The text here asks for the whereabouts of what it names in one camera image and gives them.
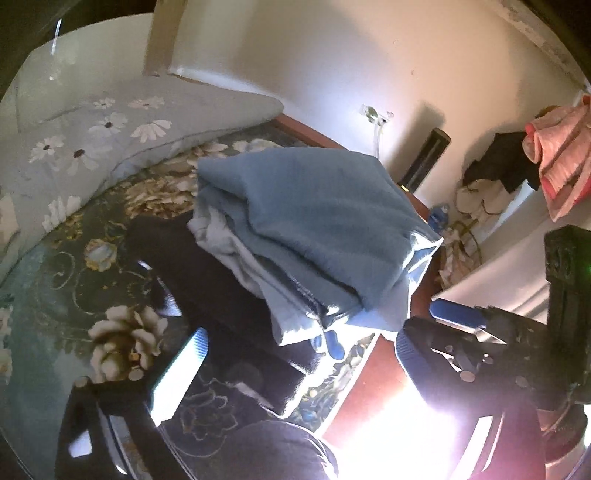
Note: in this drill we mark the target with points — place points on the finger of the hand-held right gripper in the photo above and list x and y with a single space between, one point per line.
455 310

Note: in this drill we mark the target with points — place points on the blue bottle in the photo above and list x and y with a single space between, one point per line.
438 217

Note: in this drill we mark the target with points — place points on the black cylinder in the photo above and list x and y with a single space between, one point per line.
427 161

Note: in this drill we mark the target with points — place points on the light blue garment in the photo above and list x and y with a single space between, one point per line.
231 249

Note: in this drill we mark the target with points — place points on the patterned cloth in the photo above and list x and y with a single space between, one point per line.
455 258

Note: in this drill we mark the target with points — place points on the grey daisy-print pillow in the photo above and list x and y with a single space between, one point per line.
92 134

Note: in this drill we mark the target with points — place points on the white cabinet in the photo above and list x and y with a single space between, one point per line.
508 258

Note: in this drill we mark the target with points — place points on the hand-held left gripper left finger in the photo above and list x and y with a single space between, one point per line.
184 369

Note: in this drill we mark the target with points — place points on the black hanging garment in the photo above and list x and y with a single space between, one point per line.
503 161

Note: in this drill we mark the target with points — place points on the white wall socket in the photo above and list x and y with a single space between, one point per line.
369 111

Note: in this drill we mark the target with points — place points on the black garment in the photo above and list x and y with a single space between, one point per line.
217 286
503 161

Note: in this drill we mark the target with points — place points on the pink ruffled garment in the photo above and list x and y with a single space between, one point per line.
563 152

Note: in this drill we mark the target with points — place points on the dark blue cloth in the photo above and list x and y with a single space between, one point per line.
277 452

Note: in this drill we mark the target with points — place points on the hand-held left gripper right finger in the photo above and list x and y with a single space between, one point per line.
404 350

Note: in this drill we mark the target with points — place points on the floral bedsheet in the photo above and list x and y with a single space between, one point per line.
60 295

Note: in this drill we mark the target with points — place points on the blue knit garment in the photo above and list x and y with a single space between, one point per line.
314 212

